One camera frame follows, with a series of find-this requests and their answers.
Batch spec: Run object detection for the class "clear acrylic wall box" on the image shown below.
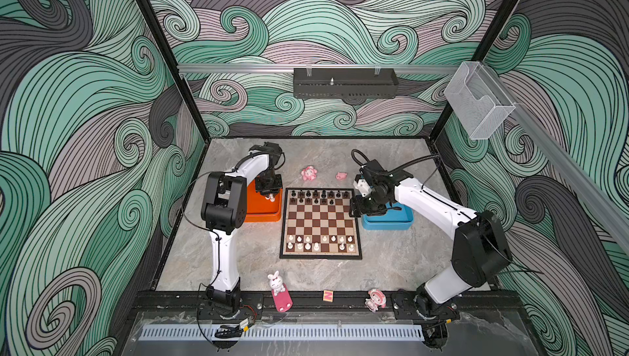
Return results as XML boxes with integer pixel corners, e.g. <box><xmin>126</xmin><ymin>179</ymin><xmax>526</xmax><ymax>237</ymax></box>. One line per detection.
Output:
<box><xmin>444</xmin><ymin>61</ymin><xmax>515</xmax><ymax>141</ymax></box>

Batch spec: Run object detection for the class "pink haired doll figure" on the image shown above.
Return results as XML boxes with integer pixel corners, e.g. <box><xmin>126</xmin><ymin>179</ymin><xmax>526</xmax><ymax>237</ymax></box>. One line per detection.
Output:
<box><xmin>365</xmin><ymin>289</ymin><xmax>387</xmax><ymax>313</ymax></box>

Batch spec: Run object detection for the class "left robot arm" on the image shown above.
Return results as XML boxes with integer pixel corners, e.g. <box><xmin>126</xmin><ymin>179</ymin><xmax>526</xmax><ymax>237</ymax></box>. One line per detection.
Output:
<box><xmin>200</xmin><ymin>142</ymin><xmax>284</xmax><ymax>313</ymax></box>

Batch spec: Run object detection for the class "black wall shelf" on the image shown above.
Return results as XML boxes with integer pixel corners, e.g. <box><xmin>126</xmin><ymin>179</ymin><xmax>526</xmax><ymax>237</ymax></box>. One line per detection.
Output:
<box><xmin>293</xmin><ymin>67</ymin><xmax>400</xmax><ymax>105</ymax></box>

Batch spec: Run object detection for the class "wooden letter block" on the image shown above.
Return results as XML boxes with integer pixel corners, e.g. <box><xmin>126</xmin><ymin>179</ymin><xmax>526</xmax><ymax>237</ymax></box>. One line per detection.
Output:
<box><xmin>323</xmin><ymin>290</ymin><xmax>334</xmax><ymax>303</ymax></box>

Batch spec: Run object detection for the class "white rabbit figure pink base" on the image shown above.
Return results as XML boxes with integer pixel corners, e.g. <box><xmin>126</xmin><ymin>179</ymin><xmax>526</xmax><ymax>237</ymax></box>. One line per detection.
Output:
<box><xmin>268</xmin><ymin>271</ymin><xmax>293</xmax><ymax>313</ymax></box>

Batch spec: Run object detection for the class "chess board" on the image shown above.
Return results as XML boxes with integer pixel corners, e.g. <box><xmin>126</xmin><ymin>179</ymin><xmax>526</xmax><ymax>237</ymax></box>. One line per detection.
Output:
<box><xmin>279</xmin><ymin>188</ymin><xmax>362</xmax><ymax>260</ymax></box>

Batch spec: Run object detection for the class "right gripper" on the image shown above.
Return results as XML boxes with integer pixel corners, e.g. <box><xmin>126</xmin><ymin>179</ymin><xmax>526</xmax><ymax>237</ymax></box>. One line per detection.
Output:
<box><xmin>346</xmin><ymin>186</ymin><xmax>391</xmax><ymax>217</ymax></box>

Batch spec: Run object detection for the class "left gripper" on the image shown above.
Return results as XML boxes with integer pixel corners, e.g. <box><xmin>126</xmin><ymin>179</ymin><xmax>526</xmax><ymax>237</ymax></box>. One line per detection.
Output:
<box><xmin>255</xmin><ymin>171</ymin><xmax>283</xmax><ymax>197</ymax></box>

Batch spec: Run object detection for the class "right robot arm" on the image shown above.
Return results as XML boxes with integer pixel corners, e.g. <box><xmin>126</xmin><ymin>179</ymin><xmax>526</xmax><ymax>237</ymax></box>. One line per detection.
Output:
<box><xmin>350</xmin><ymin>149</ymin><xmax>513</xmax><ymax>317</ymax></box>

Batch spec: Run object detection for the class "blue plastic tray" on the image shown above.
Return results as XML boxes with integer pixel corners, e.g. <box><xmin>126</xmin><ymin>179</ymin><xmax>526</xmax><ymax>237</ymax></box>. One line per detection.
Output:
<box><xmin>362</xmin><ymin>203</ymin><xmax>414</xmax><ymax>231</ymax></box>

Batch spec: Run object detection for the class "white slotted cable duct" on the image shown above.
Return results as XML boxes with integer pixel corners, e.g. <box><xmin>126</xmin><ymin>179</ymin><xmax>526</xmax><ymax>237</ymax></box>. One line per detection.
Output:
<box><xmin>139</xmin><ymin>324</ymin><xmax>424</xmax><ymax>342</ymax></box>

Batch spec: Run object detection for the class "pink kitty toy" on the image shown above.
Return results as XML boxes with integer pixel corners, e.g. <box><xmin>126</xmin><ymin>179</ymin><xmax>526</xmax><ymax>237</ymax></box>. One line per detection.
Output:
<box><xmin>301</xmin><ymin>165</ymin><xmax>318</xmax><ymax>181</ymax></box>

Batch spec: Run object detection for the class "orange plastic tray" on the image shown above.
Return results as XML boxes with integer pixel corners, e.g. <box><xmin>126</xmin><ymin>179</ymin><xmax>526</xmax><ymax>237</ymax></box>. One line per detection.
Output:
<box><xmin>245</xmin><ymin>181</ymin><xmax>283</xmax><ymax>223</ymax></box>

